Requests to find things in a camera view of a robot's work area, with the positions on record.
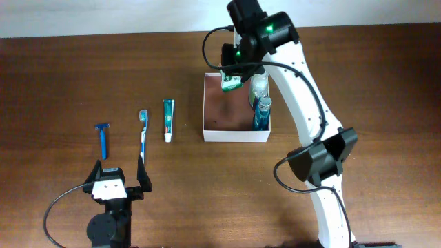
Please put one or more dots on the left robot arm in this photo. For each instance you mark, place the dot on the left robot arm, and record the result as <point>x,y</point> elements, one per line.
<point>113,227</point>

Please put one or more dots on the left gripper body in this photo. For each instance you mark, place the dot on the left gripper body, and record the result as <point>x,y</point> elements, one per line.
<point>133,193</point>

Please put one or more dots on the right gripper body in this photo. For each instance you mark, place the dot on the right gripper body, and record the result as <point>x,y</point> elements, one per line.
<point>243,58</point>

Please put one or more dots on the blue white toothbrush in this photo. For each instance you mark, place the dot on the blue white toothbrush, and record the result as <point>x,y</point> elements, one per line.
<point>143,117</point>

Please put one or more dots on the green soap packet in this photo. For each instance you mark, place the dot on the green soap packet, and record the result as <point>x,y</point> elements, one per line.
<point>229,83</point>

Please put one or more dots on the blue mouthwash bottle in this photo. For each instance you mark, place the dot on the blue mouthwash bottle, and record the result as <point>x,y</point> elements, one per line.
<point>262,114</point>

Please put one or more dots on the blue disposable razor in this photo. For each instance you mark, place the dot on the blue disposable razor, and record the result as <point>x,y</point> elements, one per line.
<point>101,128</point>

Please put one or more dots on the clear purple spray bottle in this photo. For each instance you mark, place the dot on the clear purple spray bottle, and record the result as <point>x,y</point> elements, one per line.
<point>259,87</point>

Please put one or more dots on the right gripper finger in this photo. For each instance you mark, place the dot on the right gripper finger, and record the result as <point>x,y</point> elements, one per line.
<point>228,58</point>
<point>249,71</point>

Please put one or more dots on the green toothpaste tube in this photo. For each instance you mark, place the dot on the green toothpaste tube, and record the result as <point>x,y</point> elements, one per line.
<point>169,116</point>

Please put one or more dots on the white cardboard box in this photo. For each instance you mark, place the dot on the white cardboard box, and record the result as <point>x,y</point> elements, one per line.
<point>228,116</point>

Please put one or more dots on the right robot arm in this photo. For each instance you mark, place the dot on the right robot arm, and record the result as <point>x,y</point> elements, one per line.
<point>272,43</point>

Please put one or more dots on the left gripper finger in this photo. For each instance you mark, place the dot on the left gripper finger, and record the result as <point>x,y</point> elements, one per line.
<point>142,177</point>
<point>95,174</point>

